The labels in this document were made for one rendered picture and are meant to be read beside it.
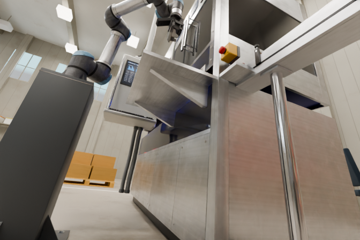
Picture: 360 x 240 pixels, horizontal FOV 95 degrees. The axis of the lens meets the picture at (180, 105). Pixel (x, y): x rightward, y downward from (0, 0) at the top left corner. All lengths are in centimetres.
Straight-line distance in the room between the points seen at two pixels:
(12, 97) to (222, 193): 1037
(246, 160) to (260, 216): 23
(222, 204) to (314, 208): 56
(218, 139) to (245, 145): 15
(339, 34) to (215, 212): 75
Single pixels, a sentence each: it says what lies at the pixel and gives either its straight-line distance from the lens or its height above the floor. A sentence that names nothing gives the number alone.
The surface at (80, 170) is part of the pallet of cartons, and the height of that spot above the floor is 28.
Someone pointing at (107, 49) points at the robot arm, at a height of 114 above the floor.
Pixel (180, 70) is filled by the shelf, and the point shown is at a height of 86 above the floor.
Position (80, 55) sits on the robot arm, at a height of 96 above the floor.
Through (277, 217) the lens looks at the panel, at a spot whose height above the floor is 25.
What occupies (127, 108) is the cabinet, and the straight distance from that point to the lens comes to 173.
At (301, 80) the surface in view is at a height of 110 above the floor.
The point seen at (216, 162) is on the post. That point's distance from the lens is 76.
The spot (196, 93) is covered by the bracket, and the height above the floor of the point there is 79.
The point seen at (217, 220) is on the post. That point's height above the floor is 23.
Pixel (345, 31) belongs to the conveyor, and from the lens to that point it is 78.
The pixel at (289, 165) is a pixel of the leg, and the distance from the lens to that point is 71.
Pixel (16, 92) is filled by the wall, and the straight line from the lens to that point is 1073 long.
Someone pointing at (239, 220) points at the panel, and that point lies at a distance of 83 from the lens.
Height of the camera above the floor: 36
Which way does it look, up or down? 24 degrees up
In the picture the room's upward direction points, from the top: 7 degrees clockwise
